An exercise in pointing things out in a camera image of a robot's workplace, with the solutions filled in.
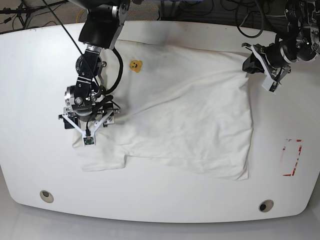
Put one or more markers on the white T-shirt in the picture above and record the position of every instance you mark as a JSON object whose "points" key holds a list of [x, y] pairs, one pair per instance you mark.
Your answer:
{"points": [[181, 107]]}

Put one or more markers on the red tape marking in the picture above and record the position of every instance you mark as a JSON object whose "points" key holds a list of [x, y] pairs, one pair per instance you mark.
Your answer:
{"points": [[290, 157]]}

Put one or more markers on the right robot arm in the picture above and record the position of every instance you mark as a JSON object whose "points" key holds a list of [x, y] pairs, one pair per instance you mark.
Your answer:
{"points": [[89, 104]]}

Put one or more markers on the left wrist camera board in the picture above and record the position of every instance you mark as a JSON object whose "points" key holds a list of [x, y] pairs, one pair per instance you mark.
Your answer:
{"points": [[271, 85]]}

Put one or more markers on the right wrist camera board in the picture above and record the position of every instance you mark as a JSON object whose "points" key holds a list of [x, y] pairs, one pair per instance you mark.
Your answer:
{"points": [[89, 140]]}

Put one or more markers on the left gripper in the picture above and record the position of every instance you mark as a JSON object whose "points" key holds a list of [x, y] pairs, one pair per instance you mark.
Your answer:
{"points": [[273, 60]]}

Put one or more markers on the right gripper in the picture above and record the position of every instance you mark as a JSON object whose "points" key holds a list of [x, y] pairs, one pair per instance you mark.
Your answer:
{"points": [[88, 122]]}

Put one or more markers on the left table grommet hole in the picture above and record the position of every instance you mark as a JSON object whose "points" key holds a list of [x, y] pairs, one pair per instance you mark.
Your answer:
{"points": [[46, 196]]}

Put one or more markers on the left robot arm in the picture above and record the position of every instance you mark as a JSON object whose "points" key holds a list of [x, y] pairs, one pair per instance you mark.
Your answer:
{"points": [[301, 42]]}

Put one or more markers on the black tripod stand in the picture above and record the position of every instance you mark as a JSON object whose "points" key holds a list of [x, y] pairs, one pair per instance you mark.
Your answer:
{"points": [[23, 13]]}

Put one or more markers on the table grommet hole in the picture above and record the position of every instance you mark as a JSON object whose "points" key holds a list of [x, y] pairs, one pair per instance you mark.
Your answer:
{"points": [[46, 196], [266, 206]]}

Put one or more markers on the right table grommet hole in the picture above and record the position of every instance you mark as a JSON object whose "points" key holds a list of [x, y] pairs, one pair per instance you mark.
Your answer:
{"points": [[266, 206]]}

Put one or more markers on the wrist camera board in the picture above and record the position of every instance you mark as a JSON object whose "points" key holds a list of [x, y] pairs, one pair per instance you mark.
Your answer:
{"points": [[89, 140], [271, 85]]}

